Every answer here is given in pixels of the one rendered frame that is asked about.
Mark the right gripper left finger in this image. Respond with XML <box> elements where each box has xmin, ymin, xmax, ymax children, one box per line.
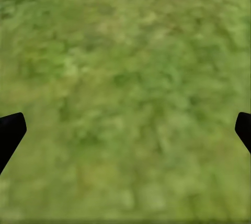
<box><xmin>0</xmin><ymin>112</ymin><xmax>27</xmax><ymax>174</ymax></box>

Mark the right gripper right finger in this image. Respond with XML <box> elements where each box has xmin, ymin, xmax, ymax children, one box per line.
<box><xmin>235</xmin><ymin>112</ymin><xmax>251</xmax><ymax>153</ymax></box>

